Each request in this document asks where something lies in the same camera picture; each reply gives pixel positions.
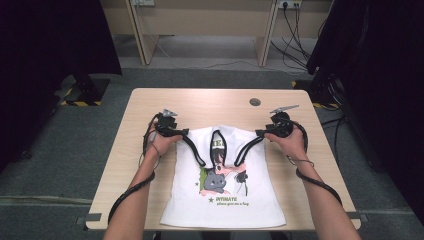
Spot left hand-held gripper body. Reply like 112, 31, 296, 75
154, 108, 179, 138

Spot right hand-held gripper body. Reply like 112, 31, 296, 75
266, 104, 300, 139

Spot white cartoon print T-shirt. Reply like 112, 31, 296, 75
159, 124, 287, 229

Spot person's left hand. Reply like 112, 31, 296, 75
147, 124, 184, 158

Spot person's right hand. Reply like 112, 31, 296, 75
264, 124, 309, 160

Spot yellow black hazard tape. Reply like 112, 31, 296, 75
59, 87, 103, 107
290, 80, 341, 110

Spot black metal stand base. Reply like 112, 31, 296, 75
54, 73, 111, 107

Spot black curtain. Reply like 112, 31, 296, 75
0, 0, 123, 172
305, 0, 424, 225

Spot wide light wooden desk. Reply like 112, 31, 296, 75
124, 0, 278, 68

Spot grey tape piece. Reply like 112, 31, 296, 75
75, 212, 103, 226
346, 211, 370, 224

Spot white socket strip with plugs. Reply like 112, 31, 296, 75
278, 0, 303, 10

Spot black floor cables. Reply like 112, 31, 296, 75
319, 113, 349, 165

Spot black metal stand with cables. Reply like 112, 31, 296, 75
293, 73, 348, 111

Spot thin grey floor cable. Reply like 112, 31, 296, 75
135, 4, 309, 73

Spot black sleeved gripper cable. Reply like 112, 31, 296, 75
107, 113, 164, 225
285, 119, 344, 206

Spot bundle of black power cables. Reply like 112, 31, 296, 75
269, 3, 322, 72

